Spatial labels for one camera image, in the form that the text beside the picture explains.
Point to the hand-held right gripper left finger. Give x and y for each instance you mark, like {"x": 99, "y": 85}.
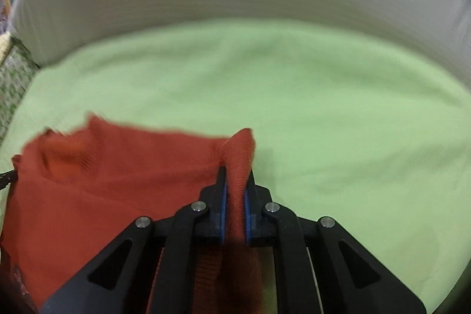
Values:
{"x": 222, "y": 218}

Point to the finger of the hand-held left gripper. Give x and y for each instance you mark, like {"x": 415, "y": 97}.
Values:
{"x": 8, "y": 176}

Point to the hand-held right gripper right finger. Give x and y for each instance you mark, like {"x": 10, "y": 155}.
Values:
{"x": 248, "y": 222}

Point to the rust red knit sweater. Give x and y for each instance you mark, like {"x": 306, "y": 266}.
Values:
{"x": 110, "y": 196}

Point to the green checkered pillow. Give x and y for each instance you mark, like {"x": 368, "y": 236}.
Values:
{"x": 14, "y": 85}

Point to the light green bed sheet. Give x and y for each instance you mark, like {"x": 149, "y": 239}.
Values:
{"x": 331, "y": 115}

